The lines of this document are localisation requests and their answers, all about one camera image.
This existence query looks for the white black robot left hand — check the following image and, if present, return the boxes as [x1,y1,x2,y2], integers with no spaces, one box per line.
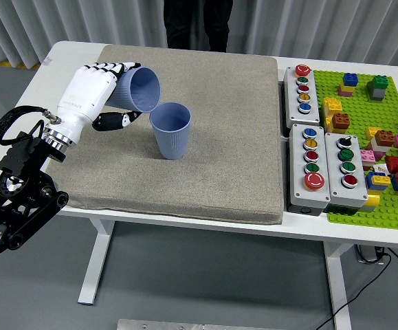
[46,60,144,138]

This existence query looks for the blue ribbed cup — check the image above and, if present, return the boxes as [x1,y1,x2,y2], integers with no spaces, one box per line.
[107,67,162,115]
[149,102,192,161]

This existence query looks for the yellow floor tape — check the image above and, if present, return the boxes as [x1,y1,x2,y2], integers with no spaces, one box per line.
[19,58,43,70]

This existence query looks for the white pleated curtain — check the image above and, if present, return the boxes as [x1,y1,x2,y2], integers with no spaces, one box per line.
[0,0,398,68]

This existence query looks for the grey-brown mat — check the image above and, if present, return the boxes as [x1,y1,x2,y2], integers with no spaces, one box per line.
[45,43,285,226]

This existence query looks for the person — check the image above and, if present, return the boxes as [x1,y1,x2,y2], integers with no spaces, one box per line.
[163,0,234,53]

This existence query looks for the white table leg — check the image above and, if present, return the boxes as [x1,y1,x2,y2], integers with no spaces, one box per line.
[323,240,353,330]
[77,218,115,306]

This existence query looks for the grey five-button control box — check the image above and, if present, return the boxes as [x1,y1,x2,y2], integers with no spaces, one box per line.
[287,123,331,216]
[283,64,321,127]

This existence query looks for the yellow toy brick stack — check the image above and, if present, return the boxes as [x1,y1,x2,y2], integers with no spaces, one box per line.
[322,97,343,133]

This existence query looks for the metal plate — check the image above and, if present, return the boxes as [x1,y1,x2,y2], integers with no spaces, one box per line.
[116,318,246,330]

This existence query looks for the brown toy brick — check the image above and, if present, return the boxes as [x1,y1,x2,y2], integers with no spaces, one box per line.
[331,112,351,133]
[373,129,396,147]

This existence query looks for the yellow pink brick stack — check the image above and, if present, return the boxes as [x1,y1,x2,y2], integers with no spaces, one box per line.
[338,81,356,98]

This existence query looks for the green brick baseplate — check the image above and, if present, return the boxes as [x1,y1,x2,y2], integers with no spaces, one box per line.
[312,69,398,232]

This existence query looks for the pink toy brick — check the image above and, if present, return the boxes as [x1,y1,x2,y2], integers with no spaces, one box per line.
[359,149,379,164]

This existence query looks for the green toy brick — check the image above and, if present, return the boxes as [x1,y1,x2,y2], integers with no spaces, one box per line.
[366,74,389,91]

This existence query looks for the red toy brick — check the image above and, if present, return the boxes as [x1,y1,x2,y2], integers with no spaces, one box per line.
[384,155,398,175]

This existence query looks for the grey power strip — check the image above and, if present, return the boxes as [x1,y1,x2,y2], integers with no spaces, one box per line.
[354,243,387,265]

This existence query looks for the grey selector switch control box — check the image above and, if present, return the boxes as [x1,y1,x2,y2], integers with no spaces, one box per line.
[323,132,368,211]

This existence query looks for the black floor cable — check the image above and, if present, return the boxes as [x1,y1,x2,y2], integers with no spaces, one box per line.
[317,247,398,330]

